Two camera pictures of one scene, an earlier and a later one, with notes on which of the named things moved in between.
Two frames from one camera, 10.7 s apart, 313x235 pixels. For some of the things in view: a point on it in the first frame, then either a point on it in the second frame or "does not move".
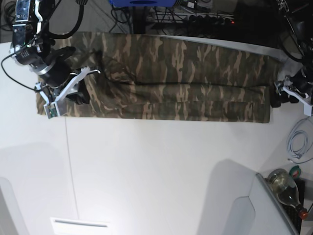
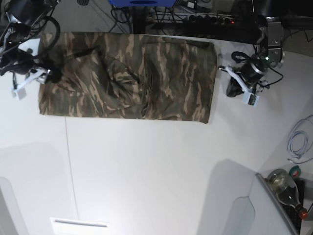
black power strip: x=208 y=20 does not move
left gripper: x=57 y=73 → x=19 y=61
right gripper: x=301 y=83 → x=247 y=78
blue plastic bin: x=144 y=3 does not move
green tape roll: x=295 y=172 does not move
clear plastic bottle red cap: x=285 y=188 does not move
